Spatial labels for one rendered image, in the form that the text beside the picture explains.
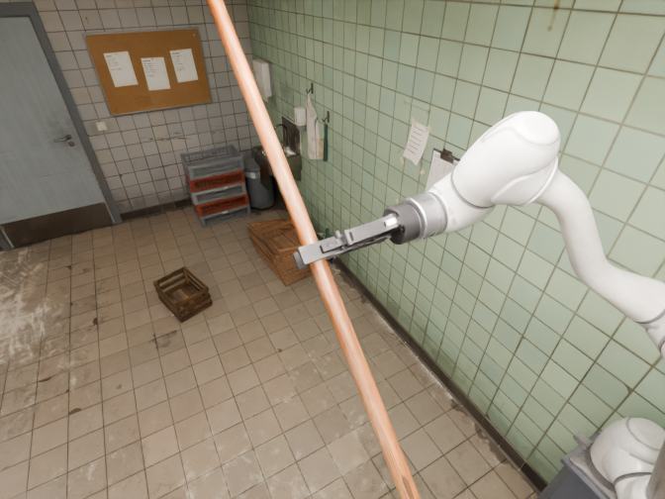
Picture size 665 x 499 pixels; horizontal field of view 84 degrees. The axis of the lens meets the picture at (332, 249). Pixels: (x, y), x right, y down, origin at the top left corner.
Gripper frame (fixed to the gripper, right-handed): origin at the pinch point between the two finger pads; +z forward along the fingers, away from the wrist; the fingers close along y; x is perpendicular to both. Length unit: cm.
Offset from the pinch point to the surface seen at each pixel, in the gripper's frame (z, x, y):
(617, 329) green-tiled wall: -122, -61, 45
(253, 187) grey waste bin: -89, 151, 351
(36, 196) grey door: 123, 205, 367
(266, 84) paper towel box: -117, 220, 261
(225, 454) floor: 30, -69, 198
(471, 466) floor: -96, -130, 148
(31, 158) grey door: 112, 230, 338
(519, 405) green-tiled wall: -121, -101, 117
